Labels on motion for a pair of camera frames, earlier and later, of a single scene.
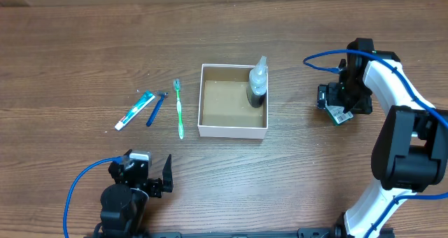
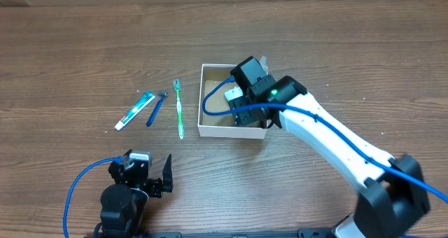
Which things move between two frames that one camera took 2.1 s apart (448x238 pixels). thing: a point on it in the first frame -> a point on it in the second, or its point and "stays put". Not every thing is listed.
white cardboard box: (224, 110) stays put
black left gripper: (154, 186) stays put
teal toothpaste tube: (145, 100) stays put
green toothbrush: (176, 85) stays put
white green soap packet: (337, 115) -> (233, 93)
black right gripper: (340, 100) -> (241, 112)
